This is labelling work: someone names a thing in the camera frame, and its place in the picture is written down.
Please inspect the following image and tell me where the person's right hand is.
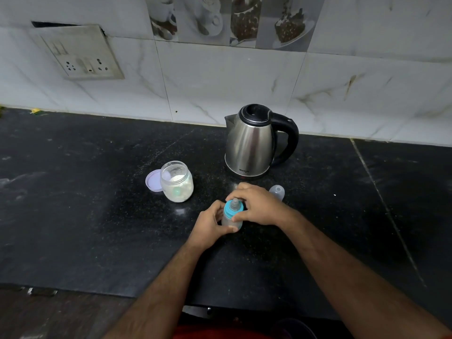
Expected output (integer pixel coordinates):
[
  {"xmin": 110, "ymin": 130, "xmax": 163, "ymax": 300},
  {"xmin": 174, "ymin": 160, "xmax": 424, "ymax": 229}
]
[{"xmin": 226, "ymin": 182, "xmax": 301, "ymax": 229}]

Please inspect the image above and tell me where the person's left hand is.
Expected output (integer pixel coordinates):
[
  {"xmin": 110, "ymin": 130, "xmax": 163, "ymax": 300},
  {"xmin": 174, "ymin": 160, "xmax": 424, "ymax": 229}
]
[{"xmin": 186, "ymin": 200, "xmax": 239, "ymax": 252}]

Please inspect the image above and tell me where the clear baby bottle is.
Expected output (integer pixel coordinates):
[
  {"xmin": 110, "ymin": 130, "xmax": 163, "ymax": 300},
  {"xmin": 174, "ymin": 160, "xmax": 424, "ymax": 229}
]
[{"xmin": 221, "ymin": 214, "xmax": 243, "ymax": 232}]

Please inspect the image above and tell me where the blue nipple ring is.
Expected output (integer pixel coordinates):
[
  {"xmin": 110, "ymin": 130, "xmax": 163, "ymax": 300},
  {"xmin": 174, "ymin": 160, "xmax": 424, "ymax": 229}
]
[{"xmin": 224, "ymin": 198, "xmax": 244, "ymax": 219}]

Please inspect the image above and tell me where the clear jar of white powder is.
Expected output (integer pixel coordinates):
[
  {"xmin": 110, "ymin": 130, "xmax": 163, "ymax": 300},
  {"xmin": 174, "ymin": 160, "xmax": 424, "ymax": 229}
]
[{"xmin": 160, "ymin": 161, "xmax": 194, "ymax": 203}]

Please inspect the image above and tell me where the stainless steel electric kettle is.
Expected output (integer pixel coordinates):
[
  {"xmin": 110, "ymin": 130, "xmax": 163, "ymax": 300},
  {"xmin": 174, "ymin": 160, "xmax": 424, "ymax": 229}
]
[{"xmin": 224, "ymin": 103, "xmax": 300, "ymax": 179}]

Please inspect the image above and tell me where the lavender jar lid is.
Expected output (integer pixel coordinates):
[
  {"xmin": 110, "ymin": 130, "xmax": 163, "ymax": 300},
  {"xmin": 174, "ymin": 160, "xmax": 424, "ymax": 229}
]
[{"xmin": 145, "ymin": 169, "xmax": 163, "ymax": 193}]

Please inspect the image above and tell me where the person's right forearm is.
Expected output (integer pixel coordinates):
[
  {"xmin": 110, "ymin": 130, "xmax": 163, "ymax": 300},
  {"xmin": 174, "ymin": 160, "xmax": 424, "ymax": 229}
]
[{"xmin": 282, "ymin": 212, "xmax": 452, "ymax": 339}]

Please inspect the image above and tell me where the person's left forearm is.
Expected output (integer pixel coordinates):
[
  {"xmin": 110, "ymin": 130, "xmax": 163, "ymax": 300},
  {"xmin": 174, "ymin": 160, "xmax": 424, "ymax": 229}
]
[{"xmin": 102, "ymin": 242, "xmax": 204, "ymax": 339}]

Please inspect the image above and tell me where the person's red shirt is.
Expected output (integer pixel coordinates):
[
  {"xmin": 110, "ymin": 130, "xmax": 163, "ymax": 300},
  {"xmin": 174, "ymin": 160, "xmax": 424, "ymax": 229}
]
[{"xmin": 173, "ymin": 324, "xmax": 276, "ymax": 339}]

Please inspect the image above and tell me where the dark round floor bin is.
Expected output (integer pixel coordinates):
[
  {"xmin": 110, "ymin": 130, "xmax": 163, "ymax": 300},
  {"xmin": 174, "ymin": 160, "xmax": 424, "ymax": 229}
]
[{"xmin": 275, "ymin": 317, "xmax": 318, "ymax": 339}]

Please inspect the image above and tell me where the coffee print decorative tile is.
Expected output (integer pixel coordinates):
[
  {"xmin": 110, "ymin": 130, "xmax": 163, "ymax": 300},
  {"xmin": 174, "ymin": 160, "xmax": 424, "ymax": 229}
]
[{"xmin": 145, "ymin": 0, "xmax": 326, "ymax": 53}]

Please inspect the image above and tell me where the metal cabinet handle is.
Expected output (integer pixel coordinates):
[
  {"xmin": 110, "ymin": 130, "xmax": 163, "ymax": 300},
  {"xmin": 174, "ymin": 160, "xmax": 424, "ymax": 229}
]
[{"xmin": 26, "ymin": 286, "xmax": 59, "ymax": 298}]

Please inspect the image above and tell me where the white wall socket plate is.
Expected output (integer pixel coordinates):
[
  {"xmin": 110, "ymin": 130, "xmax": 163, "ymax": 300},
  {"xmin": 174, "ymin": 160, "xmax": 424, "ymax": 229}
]
[{"xmin": 30, "ymin": 24, "xmax": 125, "ymax": 81}]

